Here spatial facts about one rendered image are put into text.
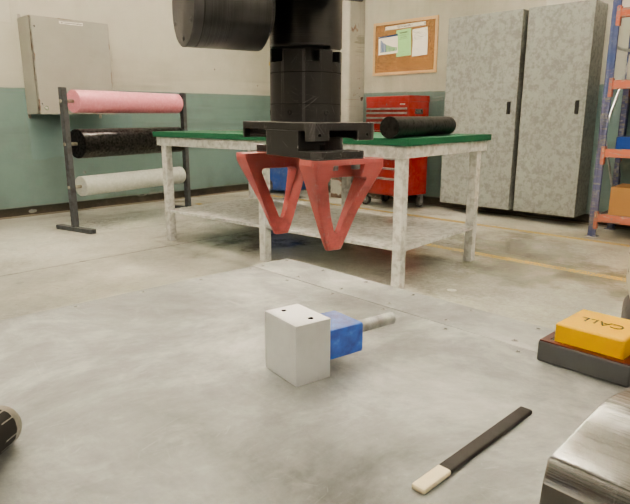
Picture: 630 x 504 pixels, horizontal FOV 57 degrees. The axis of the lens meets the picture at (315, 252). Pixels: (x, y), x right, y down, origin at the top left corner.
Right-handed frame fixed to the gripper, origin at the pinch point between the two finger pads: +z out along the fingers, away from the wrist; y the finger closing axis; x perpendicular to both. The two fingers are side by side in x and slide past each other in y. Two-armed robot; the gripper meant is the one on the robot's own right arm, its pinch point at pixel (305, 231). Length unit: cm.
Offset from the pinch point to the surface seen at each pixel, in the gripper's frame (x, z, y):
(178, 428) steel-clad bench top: -13.4, 12.5, 3.2
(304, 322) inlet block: -1.7, 7.1, 2.3
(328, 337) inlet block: 0.5, 8.8, 2.7
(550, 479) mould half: -14.2, -0.4, 32.3
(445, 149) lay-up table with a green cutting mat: 247, 12, -208
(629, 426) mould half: -11.2, -1.1, 32.8
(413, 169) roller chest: 436, 51, -424
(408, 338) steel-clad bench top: 12.6, 12.5, 0.2
